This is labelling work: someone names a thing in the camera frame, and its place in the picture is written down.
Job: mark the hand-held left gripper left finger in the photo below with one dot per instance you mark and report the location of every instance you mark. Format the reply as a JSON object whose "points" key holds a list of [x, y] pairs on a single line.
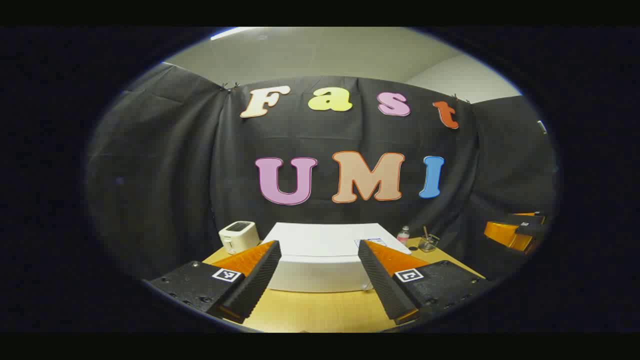
{"points": [[260, 280]]}

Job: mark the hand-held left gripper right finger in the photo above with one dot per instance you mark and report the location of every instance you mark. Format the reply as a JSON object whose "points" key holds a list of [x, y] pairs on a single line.
{"points": [[382, 282]]}

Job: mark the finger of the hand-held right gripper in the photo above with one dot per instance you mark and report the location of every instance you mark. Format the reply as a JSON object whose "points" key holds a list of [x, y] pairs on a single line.
{"points": [[500, 232]]}

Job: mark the white microwave oven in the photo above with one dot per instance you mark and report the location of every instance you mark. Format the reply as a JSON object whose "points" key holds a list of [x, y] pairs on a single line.
{"points": [[320, 250]]}

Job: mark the white toaster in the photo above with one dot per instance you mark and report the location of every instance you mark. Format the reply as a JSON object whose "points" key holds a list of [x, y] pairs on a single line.
{"points": [[240, 237]]}

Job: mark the small clear bottle pink label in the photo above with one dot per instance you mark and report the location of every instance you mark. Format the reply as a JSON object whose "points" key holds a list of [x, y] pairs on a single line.
{"points": [[403, 236]]}

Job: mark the square glass jar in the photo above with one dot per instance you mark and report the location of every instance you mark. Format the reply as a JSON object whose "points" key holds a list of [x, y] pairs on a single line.
{"points": [[428, 244]]}

